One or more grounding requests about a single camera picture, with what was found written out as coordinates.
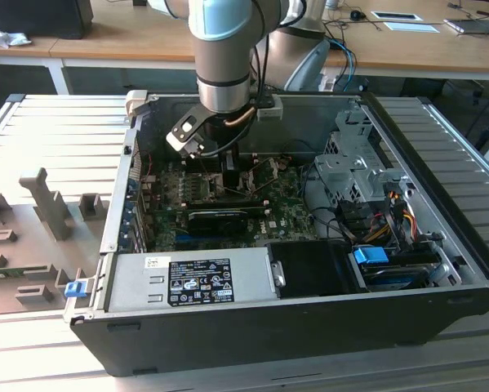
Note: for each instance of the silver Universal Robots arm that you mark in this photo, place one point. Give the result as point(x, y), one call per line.
point(223, 49)

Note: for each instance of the CPU socket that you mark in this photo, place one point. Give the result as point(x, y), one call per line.
point(215, 190)

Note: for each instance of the RAM slot white clips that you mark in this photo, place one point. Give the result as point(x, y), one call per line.
point(228, 203)
point(254, 155)

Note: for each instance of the blue expansion slot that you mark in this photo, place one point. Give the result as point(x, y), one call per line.
point(182, 237)

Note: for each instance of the black graphics card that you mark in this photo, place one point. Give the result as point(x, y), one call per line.
point(215, 222)

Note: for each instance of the round coin battery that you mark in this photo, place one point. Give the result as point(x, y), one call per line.
point(285, 164)

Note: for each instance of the green motherboard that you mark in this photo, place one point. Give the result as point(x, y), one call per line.
point(285, 220)

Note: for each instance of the silver metal drive cage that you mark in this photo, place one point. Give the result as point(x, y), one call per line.
point(342, 167)

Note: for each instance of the beige case latch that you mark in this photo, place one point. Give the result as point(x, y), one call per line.
point(136, 102)

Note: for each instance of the black plastic fan shroud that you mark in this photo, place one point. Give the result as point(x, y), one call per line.
point(309, 269)

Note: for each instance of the grey power supply unit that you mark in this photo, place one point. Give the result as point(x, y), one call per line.
point(134, 286)

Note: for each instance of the hard disk in blue carrier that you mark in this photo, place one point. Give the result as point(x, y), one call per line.
point(368, 257)

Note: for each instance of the black open PC case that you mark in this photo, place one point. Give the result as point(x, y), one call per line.
point(268, 339)

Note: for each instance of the wooden desk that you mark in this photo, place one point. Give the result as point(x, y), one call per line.
point(125, 36)

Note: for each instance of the white cup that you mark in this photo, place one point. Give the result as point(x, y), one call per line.
point(334, 4)

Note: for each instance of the blue plastic case latch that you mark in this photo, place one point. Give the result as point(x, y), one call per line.
point(74, 289)

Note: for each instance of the small black desk gadget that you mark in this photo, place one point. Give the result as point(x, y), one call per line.
point(356, 15)

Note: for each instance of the grey-brown parts rack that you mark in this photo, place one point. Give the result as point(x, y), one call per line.
point(44, 245)

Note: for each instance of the white-framed dark desk hatch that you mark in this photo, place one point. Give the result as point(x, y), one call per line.
point(397, 15)

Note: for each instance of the white-framed pale desk hatch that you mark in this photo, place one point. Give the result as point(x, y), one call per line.
point(411, 27)

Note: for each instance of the black box on desk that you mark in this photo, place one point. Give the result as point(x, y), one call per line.
point(36, 18)

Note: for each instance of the green RAM stick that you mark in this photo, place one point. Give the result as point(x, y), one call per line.
point(3, 272)

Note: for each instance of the crumpled white paper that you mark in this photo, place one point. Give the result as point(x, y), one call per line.
point(11, 38)

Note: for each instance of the grey laptop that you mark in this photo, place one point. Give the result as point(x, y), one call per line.
point(472, 26)

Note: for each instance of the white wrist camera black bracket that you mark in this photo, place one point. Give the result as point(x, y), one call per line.
point(174, 141)

